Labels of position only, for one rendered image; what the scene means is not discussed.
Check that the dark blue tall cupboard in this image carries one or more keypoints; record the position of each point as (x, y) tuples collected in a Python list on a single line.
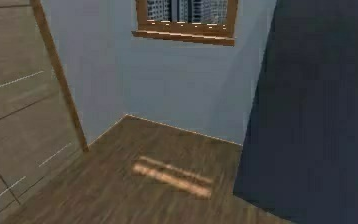
[(307, 113)]

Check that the brown wooden framed window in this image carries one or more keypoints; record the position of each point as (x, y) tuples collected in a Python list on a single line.
[(187, 31)]

